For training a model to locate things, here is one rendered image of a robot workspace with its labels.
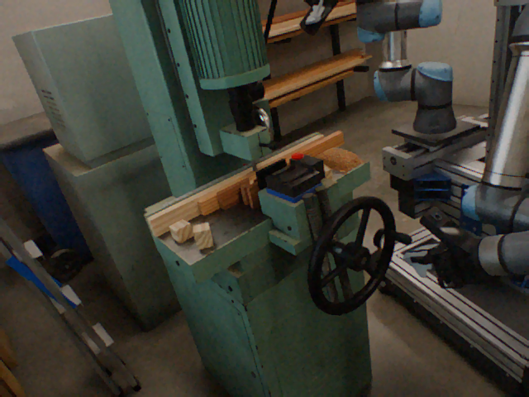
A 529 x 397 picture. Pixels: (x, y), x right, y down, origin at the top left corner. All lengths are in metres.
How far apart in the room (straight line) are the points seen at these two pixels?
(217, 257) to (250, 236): 0.09
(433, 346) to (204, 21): 1.48
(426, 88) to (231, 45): 0.82
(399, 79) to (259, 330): 0.99
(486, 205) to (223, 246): 0.56
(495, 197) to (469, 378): 0.99
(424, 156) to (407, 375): 0.83
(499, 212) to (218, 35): 0.69
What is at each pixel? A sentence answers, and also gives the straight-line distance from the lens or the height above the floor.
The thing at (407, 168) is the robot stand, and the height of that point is 0.73.
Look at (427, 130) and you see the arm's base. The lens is 1.57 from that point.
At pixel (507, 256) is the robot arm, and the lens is 0.82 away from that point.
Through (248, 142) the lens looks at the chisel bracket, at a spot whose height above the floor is 1.05.
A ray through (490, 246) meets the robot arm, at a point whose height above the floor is 0.90.
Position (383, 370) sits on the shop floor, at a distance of 1.75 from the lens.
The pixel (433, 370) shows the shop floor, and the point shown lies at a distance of 1.76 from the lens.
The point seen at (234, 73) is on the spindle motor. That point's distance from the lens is 0.94.
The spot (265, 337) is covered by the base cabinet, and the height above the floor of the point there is 0.57.
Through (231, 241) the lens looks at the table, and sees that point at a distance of 0.91.
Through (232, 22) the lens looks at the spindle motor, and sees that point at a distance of 0.93.
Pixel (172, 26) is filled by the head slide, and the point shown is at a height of 1.35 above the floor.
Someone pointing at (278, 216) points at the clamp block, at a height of 0.91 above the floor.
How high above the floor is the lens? 1.38
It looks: 28 degrees down
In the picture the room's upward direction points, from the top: 12 degrees counter-clockwise
